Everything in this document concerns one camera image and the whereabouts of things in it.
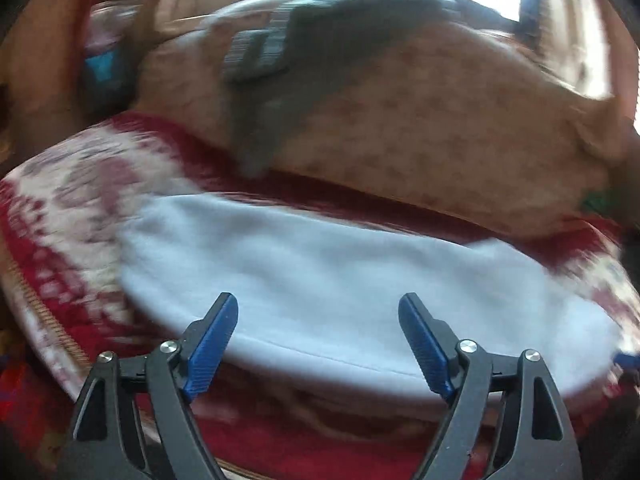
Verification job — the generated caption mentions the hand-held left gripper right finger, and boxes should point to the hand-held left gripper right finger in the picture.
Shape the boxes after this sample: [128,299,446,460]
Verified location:
[397,292,583,480]

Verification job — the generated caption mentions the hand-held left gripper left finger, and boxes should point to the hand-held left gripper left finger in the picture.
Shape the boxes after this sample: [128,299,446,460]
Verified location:
[57,292,240,480]

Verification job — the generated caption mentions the light grey pants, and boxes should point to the light grey pants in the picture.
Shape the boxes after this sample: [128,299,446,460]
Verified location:
[117,195,623,411]

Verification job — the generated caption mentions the green cloth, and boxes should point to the green cloth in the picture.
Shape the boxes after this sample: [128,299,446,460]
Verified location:
[577,190,621,217]

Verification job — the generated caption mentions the red floral blanket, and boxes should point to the red floral blanket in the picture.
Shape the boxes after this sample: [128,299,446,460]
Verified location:
[0,110,640,480]

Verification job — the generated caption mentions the floral beige quilt roll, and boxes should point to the floral beige quilt roll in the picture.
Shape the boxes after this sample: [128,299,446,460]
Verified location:
[135,10,621,241]

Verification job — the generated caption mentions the blue bag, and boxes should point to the blue bag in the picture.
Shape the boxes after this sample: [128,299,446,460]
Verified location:
[80,2,148,113]

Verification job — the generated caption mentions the grey green towel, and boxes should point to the grey green towel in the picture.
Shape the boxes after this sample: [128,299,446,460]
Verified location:
[222,0,456,178]

